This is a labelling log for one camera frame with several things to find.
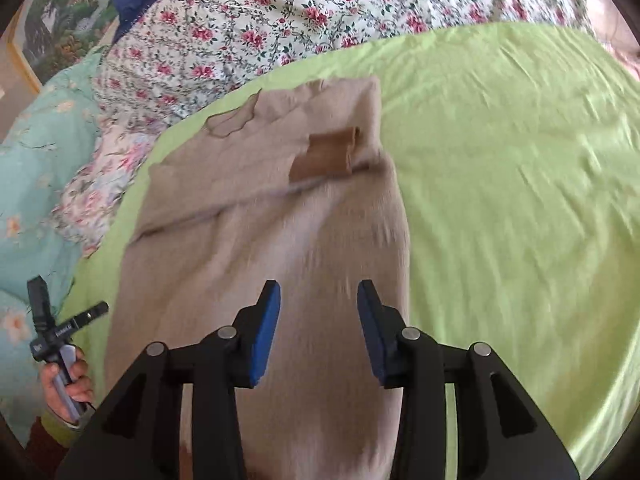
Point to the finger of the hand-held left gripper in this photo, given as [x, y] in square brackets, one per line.
[87, 314]
[38, 300]

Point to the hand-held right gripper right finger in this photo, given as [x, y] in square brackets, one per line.
[372, 330]

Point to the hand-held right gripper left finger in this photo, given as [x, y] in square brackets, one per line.
[266, 330]

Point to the beige knit garment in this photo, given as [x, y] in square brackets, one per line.
[280, 220]

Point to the person's left forearm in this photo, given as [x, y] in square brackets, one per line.
[47, 435]

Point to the person's left hand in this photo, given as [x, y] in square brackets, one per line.
[51, 391]

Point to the light blue floral pillow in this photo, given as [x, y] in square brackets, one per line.
[35, 180]

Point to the green bed sheet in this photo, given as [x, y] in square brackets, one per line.
[500, 185]

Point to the framed landscape painting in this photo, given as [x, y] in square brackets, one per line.
[65, 20]

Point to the white pink floral quilt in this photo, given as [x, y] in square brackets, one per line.
[260, 25]

